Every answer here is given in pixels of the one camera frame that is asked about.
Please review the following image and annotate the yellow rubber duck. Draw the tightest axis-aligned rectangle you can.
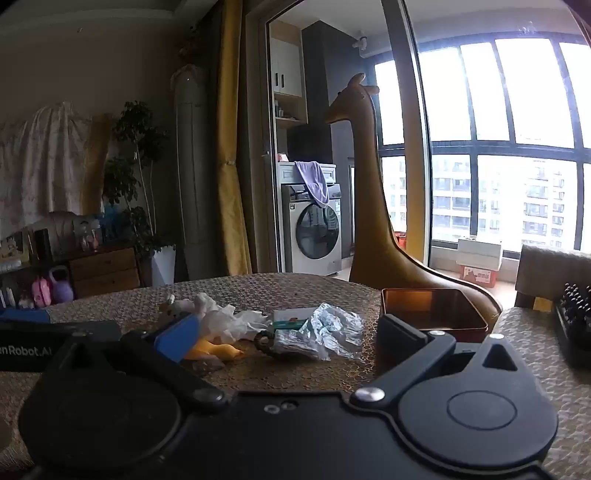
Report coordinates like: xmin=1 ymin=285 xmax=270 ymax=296
xmin=184 ymin=336 xmax=245 ymax=364

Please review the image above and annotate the green potted plant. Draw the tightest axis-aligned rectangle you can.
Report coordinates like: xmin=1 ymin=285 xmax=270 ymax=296
xmin=102 ymin=100 xmax=177 ymax=259

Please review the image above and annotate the white cardboard box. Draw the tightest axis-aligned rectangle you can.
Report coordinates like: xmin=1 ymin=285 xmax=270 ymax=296
xmin=456 ymin=237 xmax=505 ymax=271

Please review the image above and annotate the red square box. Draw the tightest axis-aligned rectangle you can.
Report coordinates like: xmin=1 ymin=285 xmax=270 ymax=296
xmin=380 ymin=288 xmax=489 ymax=343

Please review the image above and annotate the white crumpled cloth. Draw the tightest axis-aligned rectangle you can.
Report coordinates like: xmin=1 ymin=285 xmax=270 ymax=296
xmin=193 ymin=292 xmax=272 ymax=343

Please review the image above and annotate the white plush cat toy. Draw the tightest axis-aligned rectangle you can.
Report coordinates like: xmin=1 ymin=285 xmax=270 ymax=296
xmin=158 ymin=295 xmax=195 ymax=325

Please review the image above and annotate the brown upholstered chair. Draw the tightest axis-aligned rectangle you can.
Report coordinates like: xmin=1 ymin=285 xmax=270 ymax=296
xmin=514 ymin=244 xmax=591 ymax=310

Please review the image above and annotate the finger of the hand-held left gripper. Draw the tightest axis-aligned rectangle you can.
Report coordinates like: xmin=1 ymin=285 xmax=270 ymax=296
xmin=0 ymin=308 xmax=51 ymax=324

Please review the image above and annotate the white floral cloth cover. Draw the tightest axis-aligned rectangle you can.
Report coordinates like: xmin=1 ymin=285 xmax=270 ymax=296
xmin=0 ymin=102 xmax=95 ymax=230

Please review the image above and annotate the purple towel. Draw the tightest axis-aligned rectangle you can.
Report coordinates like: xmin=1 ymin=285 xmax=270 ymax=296
xmin=294 ymin=160 xmax=330 ymax=208

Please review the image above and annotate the green white tissue packet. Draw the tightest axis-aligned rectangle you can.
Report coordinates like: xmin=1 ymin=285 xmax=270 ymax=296
xmin=271 ymin=308 xmax=319 ymax=332

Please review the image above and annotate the pink toy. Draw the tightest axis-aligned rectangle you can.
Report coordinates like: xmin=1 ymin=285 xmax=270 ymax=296
xmin=30 ymin=276 xmax=52 ymax=308

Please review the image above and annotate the black framed window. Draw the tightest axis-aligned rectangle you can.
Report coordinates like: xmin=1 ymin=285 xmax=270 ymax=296
xmin=373 ymin=33 xmax=591 ymax=258

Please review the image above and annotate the yellow curtain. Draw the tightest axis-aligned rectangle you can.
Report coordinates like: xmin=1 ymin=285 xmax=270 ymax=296
xmin=216 ymin=0 xmax=253 ymax=276

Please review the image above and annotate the white washing machine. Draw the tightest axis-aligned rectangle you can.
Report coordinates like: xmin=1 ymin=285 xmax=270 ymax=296
xmin=278 ymin=161 xmax=343 ymax=277

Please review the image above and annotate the purple kettlebell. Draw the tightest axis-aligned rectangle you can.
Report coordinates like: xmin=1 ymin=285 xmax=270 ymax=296
xmin=49 ymin=265 xmax=75 ymax=304

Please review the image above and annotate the tall standing air conditioner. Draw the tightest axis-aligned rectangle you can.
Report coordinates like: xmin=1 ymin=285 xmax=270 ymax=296
xmin=170 ymin=65 xmax=221 ymax=282

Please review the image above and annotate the small photo frame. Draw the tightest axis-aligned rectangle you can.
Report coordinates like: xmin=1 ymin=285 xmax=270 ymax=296
xmin=0 ymin=232 xmax=30 ymax=265

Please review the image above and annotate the dark ring-shaped object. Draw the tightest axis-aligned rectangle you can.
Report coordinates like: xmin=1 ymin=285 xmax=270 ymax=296
xmin=253 ymin=329 xmax=279 ymax=356

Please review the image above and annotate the white wall cabinet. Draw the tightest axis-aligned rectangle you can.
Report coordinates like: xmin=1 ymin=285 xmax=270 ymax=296
xmin=269 ymin=20 xmax=309 ymax=129

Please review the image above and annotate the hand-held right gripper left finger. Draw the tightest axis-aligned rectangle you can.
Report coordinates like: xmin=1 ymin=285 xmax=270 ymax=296
xmin=60 ymin=313 xmax=228 ymax=408

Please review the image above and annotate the white plant pot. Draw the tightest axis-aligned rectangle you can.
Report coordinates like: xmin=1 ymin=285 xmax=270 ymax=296
xmin=148 ymin=244 xmax=177 ymax=288

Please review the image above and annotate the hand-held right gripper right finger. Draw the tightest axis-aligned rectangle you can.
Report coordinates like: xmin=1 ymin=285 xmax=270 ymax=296
xmin=351 ymin=314 xmax=527 ymax=407

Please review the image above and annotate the blue bottle pack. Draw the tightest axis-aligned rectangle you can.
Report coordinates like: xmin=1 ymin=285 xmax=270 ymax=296
xmin=91 ymin=203 xmax=126 ymax=244

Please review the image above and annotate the wooden drawer cabinet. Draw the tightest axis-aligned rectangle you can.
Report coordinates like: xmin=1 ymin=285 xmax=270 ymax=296
xmin=68 ymin=246 xmax=142 ymax=299

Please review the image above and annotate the clear plastic bag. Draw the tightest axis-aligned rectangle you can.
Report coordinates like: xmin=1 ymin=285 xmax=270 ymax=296
xmin=272 ymin=302 xmax=366 ymax=361

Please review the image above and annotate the black keyboard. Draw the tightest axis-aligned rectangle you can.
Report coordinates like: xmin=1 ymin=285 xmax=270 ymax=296
xmin=553 ymin=282 xmax=591 ymax=369

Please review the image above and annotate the golden giraffe statue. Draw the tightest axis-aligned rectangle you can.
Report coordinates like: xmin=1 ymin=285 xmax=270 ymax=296
xmin=322 ymin=72 xmax=504 ymax=324

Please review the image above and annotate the red cardboard box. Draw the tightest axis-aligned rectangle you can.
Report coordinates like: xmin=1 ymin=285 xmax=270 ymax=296
xmin=456 ymin=262 xmax=498 ymax=289

